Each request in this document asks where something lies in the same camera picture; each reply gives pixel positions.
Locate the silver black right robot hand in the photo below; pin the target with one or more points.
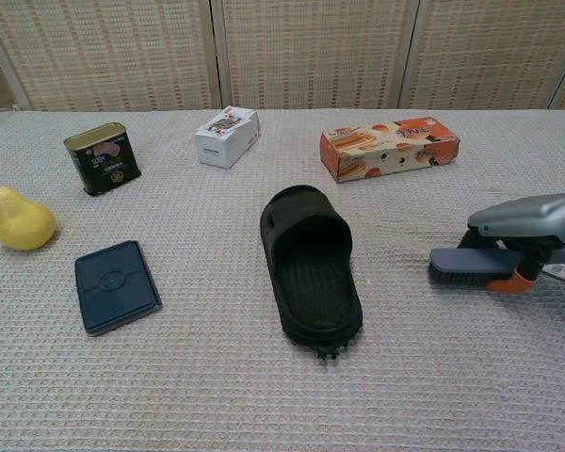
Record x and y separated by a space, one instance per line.
522 219

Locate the grey cleaning brush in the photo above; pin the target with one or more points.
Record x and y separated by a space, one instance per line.
466 261

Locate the black luncheon meat can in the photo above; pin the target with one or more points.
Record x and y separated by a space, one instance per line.
106 162

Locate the woven bamboo screen panel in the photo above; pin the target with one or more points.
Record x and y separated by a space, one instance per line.
103 52
489 52
315 52

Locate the black rubber slipper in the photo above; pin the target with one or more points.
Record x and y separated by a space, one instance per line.
301 207

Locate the dark blue rectangular lid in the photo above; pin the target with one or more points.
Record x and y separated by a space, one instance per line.
115 287

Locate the beige waffle weave tablecloth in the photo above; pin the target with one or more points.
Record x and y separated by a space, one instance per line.
216 386

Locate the yellow pear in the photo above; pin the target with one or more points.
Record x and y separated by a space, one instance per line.
21 226

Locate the orange snack cake box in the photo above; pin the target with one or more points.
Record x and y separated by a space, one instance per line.
386 153

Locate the white playing card box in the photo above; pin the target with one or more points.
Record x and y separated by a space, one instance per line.
221 148

